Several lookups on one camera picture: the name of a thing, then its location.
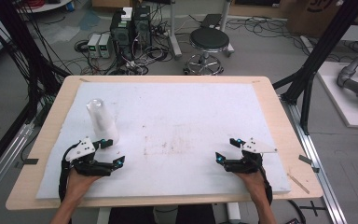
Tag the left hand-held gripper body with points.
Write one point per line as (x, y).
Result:
(85, 168)

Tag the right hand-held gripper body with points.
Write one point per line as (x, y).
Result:
(245, 165)

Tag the stack of clear plastic cups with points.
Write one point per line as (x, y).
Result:
(102, 121)

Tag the person's left hand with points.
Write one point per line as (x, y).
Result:
(77, 185)

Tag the person's right hand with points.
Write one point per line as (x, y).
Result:
(254, 183)

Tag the black tape strip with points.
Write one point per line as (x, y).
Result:
(31, 161)
(305, 159)

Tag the thin wooden stick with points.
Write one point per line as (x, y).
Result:
(298, 183)

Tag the white foam mat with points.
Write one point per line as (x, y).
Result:
(174, 124)

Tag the person's dark trousers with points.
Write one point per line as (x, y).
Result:
(192, 214)

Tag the grey power supply unit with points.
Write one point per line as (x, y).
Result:
(105, 45)
(93, 45)

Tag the black round stool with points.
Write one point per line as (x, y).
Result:
(209, 39)

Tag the white base board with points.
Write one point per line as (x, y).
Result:
(338, 99)

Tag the large black computer tower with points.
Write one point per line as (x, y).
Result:
(121, 34)

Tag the grey desk leg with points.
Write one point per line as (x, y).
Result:
(174, 31)
(227, 28)

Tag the slim black computer tower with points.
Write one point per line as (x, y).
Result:
(142, 26)

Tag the black flat device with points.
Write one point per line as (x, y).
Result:
(211, 20)

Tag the white box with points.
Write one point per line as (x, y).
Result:
(126, 13)

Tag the cardboard box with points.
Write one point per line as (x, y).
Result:
(313, 15)

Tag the aluminium rail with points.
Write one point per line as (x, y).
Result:
(3, 165)
(317, 161)

